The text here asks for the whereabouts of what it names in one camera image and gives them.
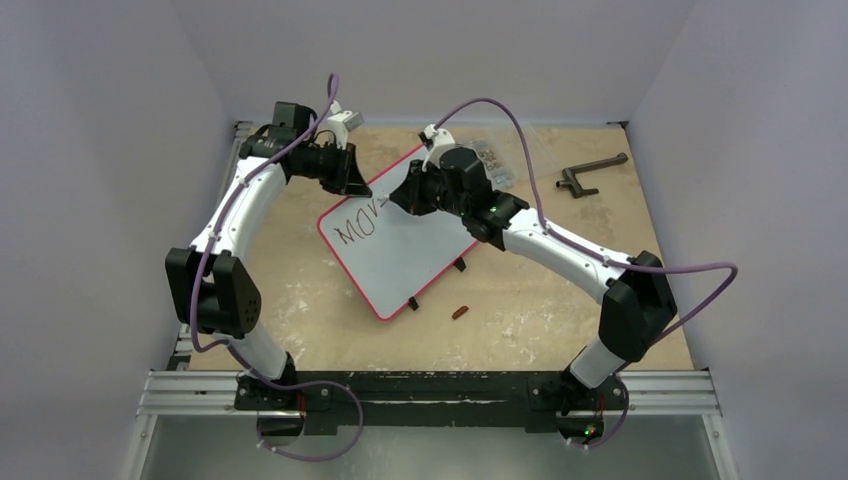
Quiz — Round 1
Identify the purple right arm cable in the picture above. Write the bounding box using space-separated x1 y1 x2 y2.
433 97 739 372

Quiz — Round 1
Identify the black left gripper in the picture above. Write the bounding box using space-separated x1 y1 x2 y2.
295 139 371 197

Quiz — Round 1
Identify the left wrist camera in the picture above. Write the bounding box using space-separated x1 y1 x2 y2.
325 101 364 150

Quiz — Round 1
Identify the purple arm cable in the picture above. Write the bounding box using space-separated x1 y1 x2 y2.
433 97 739 372
189 72 340 386

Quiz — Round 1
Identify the red marker cap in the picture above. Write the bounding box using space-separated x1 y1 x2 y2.
451 305 469 320

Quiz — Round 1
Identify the pink framed whiteboard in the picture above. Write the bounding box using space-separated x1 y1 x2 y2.
317 146 477 321

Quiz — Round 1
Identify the clear plastic screw box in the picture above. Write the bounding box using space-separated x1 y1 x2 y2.
453 125 559 190

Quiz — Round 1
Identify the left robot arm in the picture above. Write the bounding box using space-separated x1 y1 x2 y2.
165 101 372 409

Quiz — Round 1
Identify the dark metal crank handle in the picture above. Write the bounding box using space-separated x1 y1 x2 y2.
556 152 630 199

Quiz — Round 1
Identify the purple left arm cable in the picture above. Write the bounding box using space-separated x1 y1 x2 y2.
189 72 340 386

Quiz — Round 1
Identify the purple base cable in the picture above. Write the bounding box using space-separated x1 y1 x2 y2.
254 377 364 462

